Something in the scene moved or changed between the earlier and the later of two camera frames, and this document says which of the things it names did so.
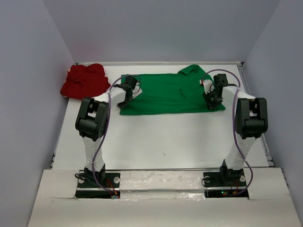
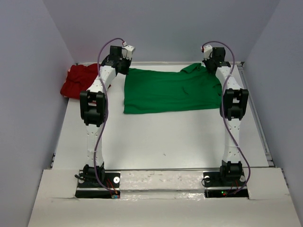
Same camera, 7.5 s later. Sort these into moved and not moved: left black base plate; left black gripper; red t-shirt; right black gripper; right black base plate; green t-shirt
Moved: right black gripper; left black gripper
Not moved: green t-shirt; red t-shirt; right black base plate; left black base plate
